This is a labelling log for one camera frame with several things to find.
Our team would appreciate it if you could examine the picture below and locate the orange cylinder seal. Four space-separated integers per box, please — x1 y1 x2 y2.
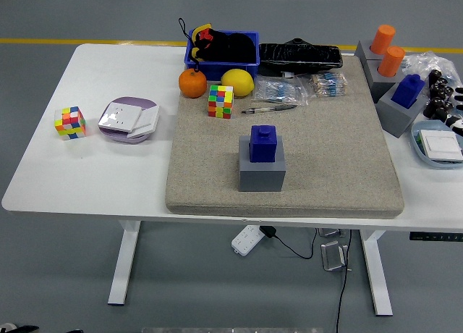
371 24 397 55
378 46 406 77

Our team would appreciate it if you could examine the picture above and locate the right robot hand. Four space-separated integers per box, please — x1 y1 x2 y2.
443 88 463 135

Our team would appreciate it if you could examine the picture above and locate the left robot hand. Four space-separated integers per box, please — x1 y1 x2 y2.
0 321 40 333

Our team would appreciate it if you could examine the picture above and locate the light blue plate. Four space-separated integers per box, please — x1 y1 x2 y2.
410 119 463 170

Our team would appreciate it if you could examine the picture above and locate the large metal bracket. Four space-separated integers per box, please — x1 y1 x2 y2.
320 240 350 273

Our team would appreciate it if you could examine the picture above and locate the clear ballpoint pen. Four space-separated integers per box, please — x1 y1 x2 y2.
241 104 298 114

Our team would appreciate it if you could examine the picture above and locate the black adapter cable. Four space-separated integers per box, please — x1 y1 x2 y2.
274 228 319 260

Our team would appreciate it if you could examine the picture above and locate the bag of brown resistors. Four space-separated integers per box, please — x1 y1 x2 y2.
309 72 350 98

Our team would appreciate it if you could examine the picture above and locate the purple plate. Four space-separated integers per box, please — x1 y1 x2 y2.
98 96 160 145

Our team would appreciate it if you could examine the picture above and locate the black table control panel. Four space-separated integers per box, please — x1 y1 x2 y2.
409 231 463 242

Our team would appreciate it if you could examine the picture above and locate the small white switch panel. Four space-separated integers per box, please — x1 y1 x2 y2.
128 106 161 138

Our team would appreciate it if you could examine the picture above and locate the colourful four-by-four puzzle cube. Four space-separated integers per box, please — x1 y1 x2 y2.
207 84 235 119

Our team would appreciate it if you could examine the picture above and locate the orange fruit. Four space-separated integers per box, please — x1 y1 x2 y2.
178 67 208 99

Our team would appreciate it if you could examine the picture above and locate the large white switch panel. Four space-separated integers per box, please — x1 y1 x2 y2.
97 101 143 135

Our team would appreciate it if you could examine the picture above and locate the blue plastic bin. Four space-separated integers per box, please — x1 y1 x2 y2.
184 29 260 81

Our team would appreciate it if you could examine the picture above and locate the long black floor cable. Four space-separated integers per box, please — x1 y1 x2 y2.
334 229 354 333

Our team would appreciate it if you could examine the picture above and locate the yellow lemon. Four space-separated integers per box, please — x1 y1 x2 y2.
221 68 255 97

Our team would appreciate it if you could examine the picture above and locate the white table leg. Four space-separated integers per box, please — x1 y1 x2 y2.
360 229 394 316
107 220 142 306

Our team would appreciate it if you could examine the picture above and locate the bag of blue resistors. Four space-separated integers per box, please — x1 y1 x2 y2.
251 75 310 107

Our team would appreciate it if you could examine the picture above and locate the colourful three-by-three puzzle cube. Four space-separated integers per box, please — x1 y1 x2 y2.
54 106 87 141

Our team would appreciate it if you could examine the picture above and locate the small metal bracket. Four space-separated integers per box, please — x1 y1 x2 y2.
317 227 347 239

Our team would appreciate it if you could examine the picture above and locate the grey seal holder block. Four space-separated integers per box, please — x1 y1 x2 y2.
237 134 287 193
354 39 384 62
375 83 430 138
365 56 406 104

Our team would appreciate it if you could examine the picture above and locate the black cloth bag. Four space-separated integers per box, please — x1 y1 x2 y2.
177 17 256 72

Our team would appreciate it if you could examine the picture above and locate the clear crumpled plastic bag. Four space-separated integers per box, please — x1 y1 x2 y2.
401 50 463 95

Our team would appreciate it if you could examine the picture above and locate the grey-brown mat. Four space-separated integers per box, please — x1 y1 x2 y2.
165 54 405 220

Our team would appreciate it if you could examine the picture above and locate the black plastic-wrapped bar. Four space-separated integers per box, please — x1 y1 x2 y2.
258 37 344 77

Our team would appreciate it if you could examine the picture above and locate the white power strip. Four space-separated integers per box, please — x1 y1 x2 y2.
231 224 264 257

